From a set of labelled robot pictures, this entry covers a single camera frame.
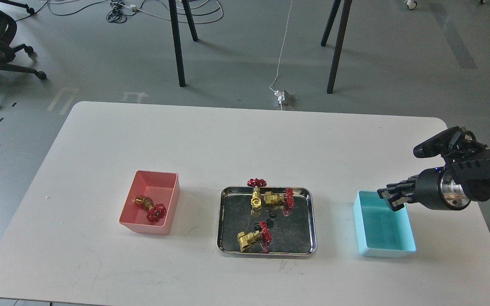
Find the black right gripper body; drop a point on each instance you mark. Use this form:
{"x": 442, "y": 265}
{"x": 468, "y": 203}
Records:
{"x": 437, "y": 190}

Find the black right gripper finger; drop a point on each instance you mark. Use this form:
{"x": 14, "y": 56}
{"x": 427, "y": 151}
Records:
{"x": 396, "y": 195}

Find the brass valve red handwheel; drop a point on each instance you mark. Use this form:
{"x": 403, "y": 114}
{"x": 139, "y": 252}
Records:
{"x": 261, "y": 235}
{"x": 155, "y": 212}
{"x": 256, "y": 184}
{"x": 286, "y": 199}

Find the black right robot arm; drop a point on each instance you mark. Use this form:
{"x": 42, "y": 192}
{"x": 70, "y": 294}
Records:
{"x": 464, "y": 178}

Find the blue plastic box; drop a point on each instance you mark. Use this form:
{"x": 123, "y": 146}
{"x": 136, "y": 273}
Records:
{"x": 380, "y": 231}

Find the brass valve upright red handwheel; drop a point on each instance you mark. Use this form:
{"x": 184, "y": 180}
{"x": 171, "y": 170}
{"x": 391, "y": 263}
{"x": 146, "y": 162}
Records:
{"x": 256, "y": 184}

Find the brass valve red handwheel bottom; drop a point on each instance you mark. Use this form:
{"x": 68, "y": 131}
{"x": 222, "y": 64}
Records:
{"x": 261, "y": 235}

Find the pink plastic box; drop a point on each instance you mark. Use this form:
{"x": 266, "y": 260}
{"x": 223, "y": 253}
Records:
{"x": 163, "y": 188}

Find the shiny metal tray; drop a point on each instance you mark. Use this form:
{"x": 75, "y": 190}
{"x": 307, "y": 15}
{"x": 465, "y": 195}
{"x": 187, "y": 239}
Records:
{"x": 293, "y": 233}

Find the white power adapter on floor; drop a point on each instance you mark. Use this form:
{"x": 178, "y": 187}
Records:
{"x": 283, "y": 99}

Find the black table leg right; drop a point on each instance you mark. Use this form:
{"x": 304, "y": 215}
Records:
{"x": 339, "y": 40}

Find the black table leg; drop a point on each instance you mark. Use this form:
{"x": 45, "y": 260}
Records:
{"x": 176, "y": 38}
{"x": 339, "y": 40}

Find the black table leg left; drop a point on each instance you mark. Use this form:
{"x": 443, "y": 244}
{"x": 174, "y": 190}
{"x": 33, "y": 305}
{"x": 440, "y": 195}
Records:
{"x": 176, "y": 38}

